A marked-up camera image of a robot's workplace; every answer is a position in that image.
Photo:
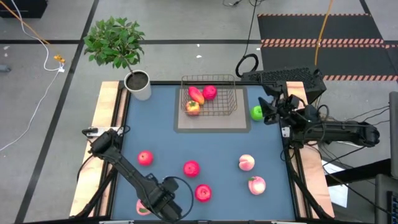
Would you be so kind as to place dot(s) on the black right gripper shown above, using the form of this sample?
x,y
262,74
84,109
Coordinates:
x,y
284,109

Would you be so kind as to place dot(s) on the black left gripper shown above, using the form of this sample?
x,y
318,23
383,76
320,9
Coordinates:
x,y
163,197

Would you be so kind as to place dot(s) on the green apple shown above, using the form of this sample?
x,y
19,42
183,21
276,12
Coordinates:
x,y
256,113

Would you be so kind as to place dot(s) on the pink peach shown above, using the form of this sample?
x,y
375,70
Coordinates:
x,y
246,162
257,185
140,208

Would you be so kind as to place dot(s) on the red apple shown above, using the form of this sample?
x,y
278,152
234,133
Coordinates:
x,y
203,193
145,158
210,92
191,168

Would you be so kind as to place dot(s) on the red-yellow mango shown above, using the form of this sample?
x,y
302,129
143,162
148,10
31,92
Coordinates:
x,y
196,95

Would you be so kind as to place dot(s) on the small orange-red fruit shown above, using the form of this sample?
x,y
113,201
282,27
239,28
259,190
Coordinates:
x,y
192,108

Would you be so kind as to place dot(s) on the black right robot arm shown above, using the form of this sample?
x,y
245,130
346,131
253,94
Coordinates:
x,y
342,132

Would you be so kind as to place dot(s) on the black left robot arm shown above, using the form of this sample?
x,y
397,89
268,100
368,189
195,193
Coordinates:
x,y
124,164

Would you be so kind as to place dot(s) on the beige mat with grey border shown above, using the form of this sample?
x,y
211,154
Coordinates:
x,y
211,124

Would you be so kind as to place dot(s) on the light wooden side board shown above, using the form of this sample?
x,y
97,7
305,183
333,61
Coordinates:
x,y
317,186
105,99

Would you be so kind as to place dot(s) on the black striped-edge floor mat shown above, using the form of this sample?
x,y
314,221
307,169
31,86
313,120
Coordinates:
x,y
311,28
342,59

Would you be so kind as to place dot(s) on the white paper sheet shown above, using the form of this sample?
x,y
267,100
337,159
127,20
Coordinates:
x,y
339,193

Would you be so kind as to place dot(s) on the black desk beam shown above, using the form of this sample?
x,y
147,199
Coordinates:
x,y
357,174

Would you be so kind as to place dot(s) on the white plant pot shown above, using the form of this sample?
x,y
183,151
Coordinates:
x,y
144,93

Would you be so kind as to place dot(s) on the dark grey desk unit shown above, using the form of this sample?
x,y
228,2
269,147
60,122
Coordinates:
x,y
382,202

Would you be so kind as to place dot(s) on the small green leafy tree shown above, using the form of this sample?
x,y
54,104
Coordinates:
x,y
113,43

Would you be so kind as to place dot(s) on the grey floor object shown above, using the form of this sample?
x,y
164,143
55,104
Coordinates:
x,y
4,68

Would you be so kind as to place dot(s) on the black floor box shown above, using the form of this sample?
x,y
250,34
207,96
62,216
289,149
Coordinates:
x,y
21,7

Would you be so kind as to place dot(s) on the black aluminium table frame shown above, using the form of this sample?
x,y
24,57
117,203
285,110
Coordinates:
x,y
199,82

